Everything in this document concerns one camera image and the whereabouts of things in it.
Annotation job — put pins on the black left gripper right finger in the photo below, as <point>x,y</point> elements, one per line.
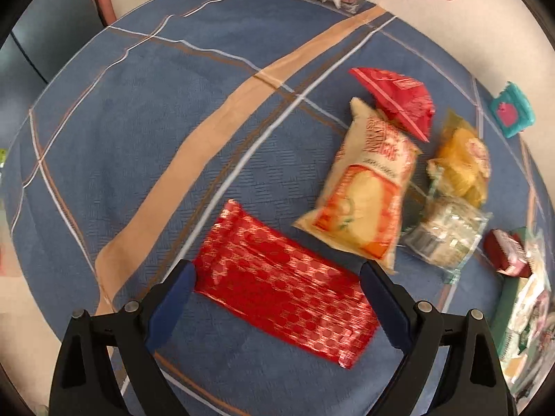
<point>471,382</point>

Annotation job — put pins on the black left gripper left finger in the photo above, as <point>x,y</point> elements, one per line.
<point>84,381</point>

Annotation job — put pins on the dark red milk biscuit packet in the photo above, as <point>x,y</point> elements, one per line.
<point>506,254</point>

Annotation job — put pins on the clear green-print snack packet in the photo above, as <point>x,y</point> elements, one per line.
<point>447,234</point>

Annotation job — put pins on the red patterned snack packet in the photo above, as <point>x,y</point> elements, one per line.
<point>284,289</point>

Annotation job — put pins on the beige Swiss roll snack bag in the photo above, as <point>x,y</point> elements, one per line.
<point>359,209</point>

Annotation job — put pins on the green-rimmed snack tray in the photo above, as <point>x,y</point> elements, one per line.
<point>523,324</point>

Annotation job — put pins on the yellow cake snack packet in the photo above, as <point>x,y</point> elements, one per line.
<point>462,164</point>

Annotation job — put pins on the teal house-shaped toy box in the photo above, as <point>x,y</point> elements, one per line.
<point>512,110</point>

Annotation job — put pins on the red triangular snack packet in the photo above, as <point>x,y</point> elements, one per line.
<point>405,101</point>

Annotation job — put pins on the blue plaid tablecloth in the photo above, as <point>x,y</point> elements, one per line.
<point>130,153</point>

